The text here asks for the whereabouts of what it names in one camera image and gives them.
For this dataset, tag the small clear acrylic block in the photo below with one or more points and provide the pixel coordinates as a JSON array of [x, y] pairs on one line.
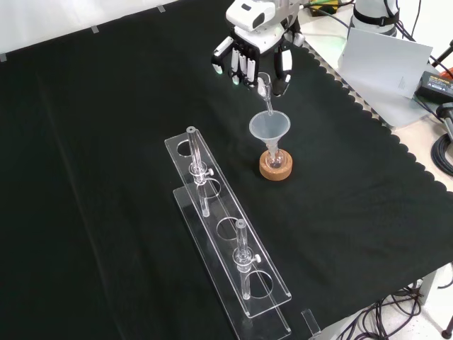
[[310, 322]]

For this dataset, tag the yellow stop button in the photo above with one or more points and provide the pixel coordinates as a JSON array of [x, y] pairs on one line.
[[320, 10]]

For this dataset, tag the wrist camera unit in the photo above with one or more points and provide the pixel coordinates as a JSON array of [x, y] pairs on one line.
[[247, 14]]

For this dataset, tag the small glass round-bottom flask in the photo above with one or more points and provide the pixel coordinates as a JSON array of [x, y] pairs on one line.
[[275, 162]]

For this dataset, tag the grey tape piece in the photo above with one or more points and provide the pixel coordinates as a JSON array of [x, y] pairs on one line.
[[96, 29], [161, 8], [3, 57]]

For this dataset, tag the translucent plastic funnel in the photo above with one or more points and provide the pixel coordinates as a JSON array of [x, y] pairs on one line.
[[269, 125]]

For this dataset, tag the black bench cloth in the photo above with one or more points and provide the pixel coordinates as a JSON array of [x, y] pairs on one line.
[[106, 177]]

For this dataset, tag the black tripod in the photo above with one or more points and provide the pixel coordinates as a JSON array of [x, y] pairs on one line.
[[442, 56]]

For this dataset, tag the pale grey board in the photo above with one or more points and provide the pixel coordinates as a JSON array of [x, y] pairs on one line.
[[382, 60]]

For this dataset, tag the clear acrylic funnel stand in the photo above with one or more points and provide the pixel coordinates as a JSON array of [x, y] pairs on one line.
[[226, 226]]

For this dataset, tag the black power adapter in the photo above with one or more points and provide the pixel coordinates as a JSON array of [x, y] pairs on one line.
[[435, 85]]

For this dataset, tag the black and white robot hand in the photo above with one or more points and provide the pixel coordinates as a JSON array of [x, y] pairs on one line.
[[262, 44]]

